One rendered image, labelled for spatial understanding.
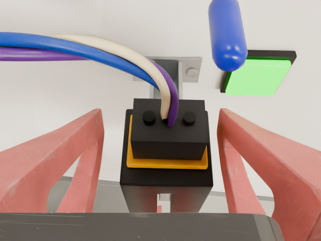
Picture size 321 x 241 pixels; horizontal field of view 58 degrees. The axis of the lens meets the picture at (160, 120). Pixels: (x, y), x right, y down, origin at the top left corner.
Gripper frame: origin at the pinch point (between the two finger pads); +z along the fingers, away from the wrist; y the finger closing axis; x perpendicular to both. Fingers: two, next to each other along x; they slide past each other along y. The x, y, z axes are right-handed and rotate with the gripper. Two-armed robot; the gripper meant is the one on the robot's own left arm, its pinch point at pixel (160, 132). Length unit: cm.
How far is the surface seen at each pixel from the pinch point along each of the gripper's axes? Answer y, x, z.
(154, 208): 0.3, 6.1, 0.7
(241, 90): -5.6, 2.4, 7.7
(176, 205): -0.9, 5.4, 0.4
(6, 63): 10.3, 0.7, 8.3
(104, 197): 25, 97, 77
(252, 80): -6.0, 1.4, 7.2
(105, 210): 25, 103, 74
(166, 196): -0.3, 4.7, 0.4
